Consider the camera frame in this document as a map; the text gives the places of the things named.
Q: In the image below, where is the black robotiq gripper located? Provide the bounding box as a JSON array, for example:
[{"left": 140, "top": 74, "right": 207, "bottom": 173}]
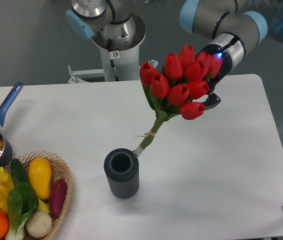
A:
[{"left": 198, "top": 43, "right": 233, "bottom": 111}]

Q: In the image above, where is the red tulip bouquet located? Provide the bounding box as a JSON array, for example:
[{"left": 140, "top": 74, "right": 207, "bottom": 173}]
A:
[{"left": 133, "top": 44, "right": 222, "bottom": 157}]

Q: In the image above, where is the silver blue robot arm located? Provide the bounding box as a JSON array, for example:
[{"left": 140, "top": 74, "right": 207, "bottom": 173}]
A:
[{"left": 65, "top": 0, "right": 268, "bottom": 89}]

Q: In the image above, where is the dark grey ribbed vase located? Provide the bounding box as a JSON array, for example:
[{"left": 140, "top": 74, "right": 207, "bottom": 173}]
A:
[{"left": 103, "top": 148, "right": 140, "bottom": 199}]

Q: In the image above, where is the woven wicker basket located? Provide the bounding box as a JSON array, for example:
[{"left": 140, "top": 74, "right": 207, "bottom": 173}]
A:
[{"left": 0, "top": 151, "right": 72, "bottom": 240}]

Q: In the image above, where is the purple eggplant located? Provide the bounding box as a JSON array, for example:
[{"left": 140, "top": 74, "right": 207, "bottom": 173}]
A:
[{"left": 49, "top": 178, "right": 68, "bottom": 217}]

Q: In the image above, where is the yellow squash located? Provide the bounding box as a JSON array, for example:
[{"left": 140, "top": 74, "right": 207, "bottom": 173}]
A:
[{"left": 28, "top": 157, "right": 52, "bottom": 201}]

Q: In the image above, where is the green cucumber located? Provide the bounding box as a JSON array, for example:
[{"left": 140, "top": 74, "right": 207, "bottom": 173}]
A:
[{"left": 9, "top": 158, "right": 29, "bottom": 185}]

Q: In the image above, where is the beige garlic bulb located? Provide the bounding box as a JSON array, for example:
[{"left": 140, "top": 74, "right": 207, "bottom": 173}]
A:
[{"left": 26, "top": 210, "right": 53, "bottom": 238}]

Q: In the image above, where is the green bok choy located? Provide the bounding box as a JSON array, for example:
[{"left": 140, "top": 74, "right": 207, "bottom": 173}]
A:
[{"left": 5, "top": 182, "right": 38, "bottom": 240}]

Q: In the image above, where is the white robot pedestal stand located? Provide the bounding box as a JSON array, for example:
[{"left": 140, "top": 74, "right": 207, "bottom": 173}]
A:
[{"left": 65, "top": 10, "right": 146, "bottom": 83}]

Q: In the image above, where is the black cable on pedestal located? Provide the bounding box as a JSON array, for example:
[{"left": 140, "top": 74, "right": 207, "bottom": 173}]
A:
[{"left": 107, "top": 39, "right": 120, "bottom": 82}]

